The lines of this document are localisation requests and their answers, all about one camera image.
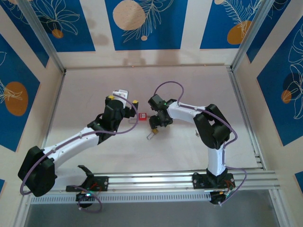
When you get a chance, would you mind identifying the red padlock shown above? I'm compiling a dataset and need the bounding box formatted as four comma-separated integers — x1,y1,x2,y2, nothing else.
128,112,147,125

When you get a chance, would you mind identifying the brass padlock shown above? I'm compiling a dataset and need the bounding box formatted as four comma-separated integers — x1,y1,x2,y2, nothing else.
146,128,159,141

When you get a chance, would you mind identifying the black controller board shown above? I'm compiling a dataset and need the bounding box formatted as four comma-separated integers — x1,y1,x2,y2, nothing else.
209,190,230,206
75,191,95,209

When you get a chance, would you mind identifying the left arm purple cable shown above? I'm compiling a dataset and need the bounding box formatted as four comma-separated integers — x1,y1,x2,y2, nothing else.
20,96,139,213

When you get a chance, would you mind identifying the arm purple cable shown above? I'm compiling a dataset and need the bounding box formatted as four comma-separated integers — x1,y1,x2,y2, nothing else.
153,81,248,206
20,96,139,213

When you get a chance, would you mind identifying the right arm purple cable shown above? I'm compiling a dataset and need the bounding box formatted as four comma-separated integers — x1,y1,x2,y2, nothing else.
153,81,248,206

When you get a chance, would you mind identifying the aluminium side rail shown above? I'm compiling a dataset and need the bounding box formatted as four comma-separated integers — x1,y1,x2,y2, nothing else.
227,66,265,170
35,72,66,176

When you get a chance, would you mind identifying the aluminium mounting rail frame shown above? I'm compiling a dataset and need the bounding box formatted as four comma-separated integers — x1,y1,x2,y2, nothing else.
20,169,282,196

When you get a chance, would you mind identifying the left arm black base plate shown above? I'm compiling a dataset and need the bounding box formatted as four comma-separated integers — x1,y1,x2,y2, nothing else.
65,176,109,192

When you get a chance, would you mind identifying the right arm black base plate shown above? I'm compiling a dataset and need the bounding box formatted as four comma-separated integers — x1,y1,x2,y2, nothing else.
192,172,236,190

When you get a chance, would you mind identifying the aluminium frame post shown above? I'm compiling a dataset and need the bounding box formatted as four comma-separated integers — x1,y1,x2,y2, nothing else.
18,0,66,74
230,0,278,71

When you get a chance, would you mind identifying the white slotted cable duct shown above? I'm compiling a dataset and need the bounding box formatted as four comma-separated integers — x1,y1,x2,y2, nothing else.
30,191,212,204

